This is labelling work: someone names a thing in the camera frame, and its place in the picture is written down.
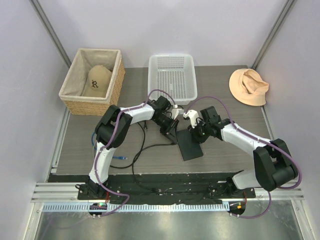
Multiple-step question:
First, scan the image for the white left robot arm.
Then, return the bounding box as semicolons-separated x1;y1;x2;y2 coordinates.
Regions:
85;96;184;200

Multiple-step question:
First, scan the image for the white plastic mesh basket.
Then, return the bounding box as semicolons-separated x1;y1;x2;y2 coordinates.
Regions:
147;53;198;106

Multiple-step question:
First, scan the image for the beige baseball cap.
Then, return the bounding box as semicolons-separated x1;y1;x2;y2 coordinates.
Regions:
82;65;112;98

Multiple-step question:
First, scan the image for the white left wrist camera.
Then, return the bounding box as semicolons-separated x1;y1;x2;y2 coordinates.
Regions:
170;104;184;120

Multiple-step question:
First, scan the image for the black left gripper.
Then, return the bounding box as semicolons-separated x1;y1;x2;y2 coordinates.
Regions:
153;115;179;144

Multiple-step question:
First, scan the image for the black ethernet cable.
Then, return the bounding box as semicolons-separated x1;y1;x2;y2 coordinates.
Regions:
109;141;177;193

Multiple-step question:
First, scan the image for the peach bucket hat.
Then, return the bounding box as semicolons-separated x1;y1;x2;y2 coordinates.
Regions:
229;68;269;107

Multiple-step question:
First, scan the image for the black network switch box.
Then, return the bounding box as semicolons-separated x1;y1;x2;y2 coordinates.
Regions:
176;129;204;162

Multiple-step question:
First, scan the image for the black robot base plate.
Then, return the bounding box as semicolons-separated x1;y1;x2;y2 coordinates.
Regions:
47;171;257;201

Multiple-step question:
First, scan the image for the white slotted cable duct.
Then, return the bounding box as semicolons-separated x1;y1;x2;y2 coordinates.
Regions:
42;201;230;213

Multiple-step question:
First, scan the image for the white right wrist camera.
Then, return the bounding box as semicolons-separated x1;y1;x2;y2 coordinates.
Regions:
183;110;199;128

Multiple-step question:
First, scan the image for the blue ethernet cable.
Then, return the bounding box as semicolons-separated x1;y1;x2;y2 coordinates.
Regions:
91;132;128;161

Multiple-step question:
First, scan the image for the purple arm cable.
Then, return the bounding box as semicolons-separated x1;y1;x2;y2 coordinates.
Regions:
186;96;302;221
96;89;177;217

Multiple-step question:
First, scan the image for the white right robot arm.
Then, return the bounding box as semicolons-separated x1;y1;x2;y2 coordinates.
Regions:
183;106;299;198

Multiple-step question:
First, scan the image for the wicker basket with liner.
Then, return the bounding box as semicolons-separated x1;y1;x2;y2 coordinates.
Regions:
58;48;125;116

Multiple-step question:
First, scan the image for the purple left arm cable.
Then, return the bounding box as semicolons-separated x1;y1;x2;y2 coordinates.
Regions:
96;89;177;217

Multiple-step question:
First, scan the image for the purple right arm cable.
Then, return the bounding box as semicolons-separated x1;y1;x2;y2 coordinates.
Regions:
186;96;302;221

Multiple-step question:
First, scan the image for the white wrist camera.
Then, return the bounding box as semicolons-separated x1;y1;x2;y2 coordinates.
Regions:
170;104;184;120
183;110;199;128

